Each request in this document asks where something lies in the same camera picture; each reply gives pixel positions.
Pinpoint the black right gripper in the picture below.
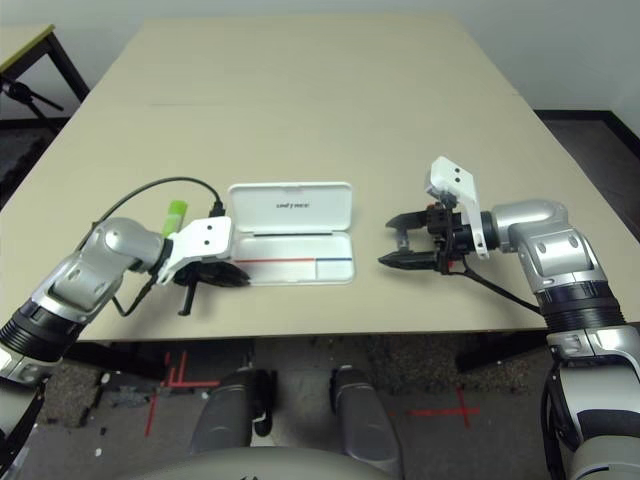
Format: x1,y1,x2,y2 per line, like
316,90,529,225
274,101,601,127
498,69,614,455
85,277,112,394
377,202,484,276

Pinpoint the white plastic pencil case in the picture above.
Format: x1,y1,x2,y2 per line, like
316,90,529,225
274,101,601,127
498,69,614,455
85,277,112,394
227,181,357,287

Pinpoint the beige robot torso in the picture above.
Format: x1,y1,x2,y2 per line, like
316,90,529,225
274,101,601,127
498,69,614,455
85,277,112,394
127,447,396,480

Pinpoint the grey robot right leg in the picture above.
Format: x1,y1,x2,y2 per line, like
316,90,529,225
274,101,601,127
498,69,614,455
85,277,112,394
328,364,404,476

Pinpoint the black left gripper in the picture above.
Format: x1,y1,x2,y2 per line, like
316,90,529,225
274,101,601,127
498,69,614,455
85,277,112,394
172,259,252,317

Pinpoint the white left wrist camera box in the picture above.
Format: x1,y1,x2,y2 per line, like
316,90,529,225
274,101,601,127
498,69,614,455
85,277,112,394
155,215,234,286

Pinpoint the black tripod stand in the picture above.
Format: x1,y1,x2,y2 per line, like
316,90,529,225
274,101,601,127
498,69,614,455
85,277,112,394
0,74,65,136

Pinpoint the green highlighter pen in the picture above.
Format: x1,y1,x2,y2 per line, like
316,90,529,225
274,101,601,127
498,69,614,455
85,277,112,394
162,199,189,237

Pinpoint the dark foam floor mat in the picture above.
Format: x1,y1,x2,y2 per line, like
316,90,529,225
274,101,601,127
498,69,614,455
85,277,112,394
0,132,49,201

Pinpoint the beige side table black frame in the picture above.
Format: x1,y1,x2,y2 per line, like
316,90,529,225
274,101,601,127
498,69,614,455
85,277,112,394
0,23,91,136

